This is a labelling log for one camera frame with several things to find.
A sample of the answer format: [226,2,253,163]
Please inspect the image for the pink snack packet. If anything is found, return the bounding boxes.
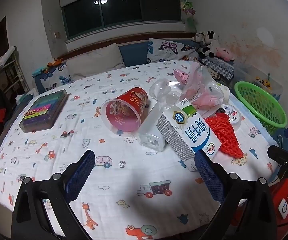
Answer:
[173,62,225,110]

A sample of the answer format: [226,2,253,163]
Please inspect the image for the green plastic basket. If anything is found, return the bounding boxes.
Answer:
[234,81,288,135]

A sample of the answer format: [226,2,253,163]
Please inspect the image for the white paper cup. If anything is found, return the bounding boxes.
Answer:
[217,83,231,103]

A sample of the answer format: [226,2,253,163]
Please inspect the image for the orange toy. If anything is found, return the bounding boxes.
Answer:
[47,58,63,67]

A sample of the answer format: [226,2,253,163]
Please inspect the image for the pink plush toy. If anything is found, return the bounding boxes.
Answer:
[215,47,235,62]

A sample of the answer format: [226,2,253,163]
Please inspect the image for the beige plush toy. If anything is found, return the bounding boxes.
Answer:
[191,32,204,43]

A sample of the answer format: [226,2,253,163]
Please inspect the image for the metal rack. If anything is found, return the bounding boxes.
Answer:
[0,46,31,95]

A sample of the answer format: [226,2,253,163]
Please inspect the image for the clear plastic bottle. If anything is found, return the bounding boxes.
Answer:
[139,101,177,153]

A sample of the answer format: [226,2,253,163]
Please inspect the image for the yellow toy truck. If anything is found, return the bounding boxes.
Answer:
[256,77,272,88]

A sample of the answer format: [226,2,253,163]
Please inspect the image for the red printed plastic cup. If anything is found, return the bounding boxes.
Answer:
[101,87,149,137]

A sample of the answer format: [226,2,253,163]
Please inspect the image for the folded blue patterned cloth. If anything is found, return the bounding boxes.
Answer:
[199,56,235,80]

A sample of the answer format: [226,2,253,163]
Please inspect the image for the colourful marker box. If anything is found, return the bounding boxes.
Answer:
[19,89,68,133]

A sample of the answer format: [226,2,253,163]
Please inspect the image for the white milk carton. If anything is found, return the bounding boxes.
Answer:
[156,98,222,172]

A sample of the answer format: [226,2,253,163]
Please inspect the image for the beige pillow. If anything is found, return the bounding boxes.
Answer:
[65,43,126,80]

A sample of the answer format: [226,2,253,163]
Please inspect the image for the white round plastic tub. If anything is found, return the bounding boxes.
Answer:
[219,104,243,130]

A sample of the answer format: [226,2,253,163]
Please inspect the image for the clear plastic dome lid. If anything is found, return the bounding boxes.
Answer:
[150,78,173,98]
[165,90,184,107]

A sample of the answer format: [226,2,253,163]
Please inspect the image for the dark window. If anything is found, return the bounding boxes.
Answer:
[61,0,183,40]

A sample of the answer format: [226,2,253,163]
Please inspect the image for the printed cartoon blanket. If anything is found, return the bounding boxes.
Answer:
[0,60,284,240]

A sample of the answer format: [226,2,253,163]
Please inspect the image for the black and white cow plush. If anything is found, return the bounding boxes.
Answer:
[199,31,220,59]

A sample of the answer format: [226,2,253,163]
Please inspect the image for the artificial flowers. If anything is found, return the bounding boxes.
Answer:
[180,0,197,28]

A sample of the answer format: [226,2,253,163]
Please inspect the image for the red round object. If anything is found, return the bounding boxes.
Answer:
[231,177,288,240]

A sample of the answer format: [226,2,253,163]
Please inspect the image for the clear storage bin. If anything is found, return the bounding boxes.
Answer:
[234,66,284,98]

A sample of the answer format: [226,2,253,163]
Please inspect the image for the orange mesh net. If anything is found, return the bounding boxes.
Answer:
[204,113,244,159]

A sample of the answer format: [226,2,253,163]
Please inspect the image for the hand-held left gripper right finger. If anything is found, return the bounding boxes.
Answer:
[194,150,278,240]

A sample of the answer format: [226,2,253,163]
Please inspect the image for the teal toy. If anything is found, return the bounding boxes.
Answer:
[32,67,47,77]

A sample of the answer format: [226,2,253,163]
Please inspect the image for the brown wooden rail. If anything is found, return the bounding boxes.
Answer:
[55,32,197,62]

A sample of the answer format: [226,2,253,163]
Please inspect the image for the large butterfly print pillow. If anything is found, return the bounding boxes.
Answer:
[147,38,200,64]

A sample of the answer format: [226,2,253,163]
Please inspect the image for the small butterfly print pillow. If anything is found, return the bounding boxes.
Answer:
[41,61,72,92]

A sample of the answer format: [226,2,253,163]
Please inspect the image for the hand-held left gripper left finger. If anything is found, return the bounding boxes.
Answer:
[10,149,96,240]

